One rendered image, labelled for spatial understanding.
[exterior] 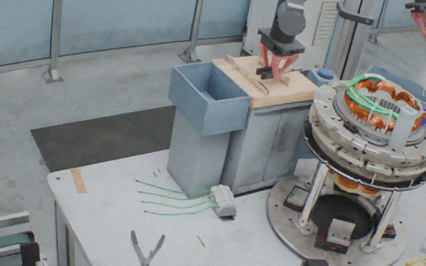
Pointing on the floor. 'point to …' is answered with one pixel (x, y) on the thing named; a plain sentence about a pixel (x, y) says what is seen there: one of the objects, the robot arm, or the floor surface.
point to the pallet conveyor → (20, 244)
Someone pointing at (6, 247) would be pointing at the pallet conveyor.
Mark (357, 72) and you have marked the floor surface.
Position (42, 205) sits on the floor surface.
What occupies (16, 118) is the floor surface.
